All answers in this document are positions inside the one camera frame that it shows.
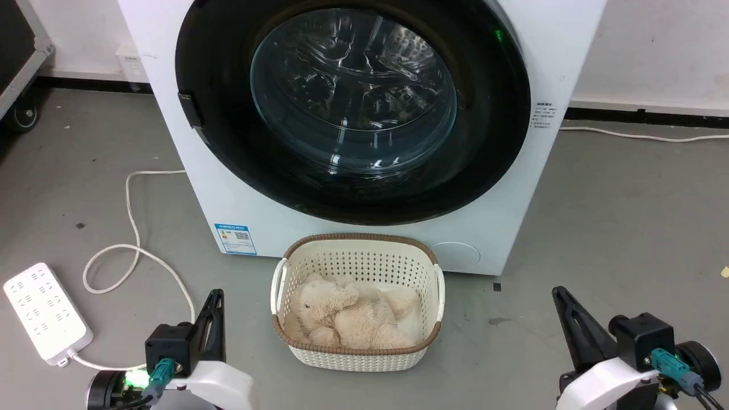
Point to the small printed text label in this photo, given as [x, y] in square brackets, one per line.
[543, 115]

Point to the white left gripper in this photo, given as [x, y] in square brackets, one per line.
[219, 387]

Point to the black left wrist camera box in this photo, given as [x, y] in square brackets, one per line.
[170, 344]

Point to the cream perforated laundry basket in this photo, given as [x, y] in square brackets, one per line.
[364, 256]

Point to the beige plush teddy bear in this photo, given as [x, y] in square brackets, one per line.
[353, 319]

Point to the white front-load washing machine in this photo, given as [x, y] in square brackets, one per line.
[501, 199]

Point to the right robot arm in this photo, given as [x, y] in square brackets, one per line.
[697, 364]

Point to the round white filter cover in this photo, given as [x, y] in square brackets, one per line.
[457, 256]

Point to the black round glass washer door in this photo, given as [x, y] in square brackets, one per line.
[353, 108]

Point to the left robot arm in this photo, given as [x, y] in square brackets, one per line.
[107, 392]

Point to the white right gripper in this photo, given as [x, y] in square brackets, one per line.
[609, 387]

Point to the black wheeled flight case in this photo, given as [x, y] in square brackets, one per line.
[17, 51]

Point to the blue energy label sticker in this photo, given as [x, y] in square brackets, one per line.
[235, 238]

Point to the white wall socket box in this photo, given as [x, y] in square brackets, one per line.
[132, 65]

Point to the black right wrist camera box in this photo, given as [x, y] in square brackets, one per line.
[641, 336]

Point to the white power strip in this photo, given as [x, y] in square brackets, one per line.
[45, 313]

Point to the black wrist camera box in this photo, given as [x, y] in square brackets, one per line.
[641, 336]
[170, 344]

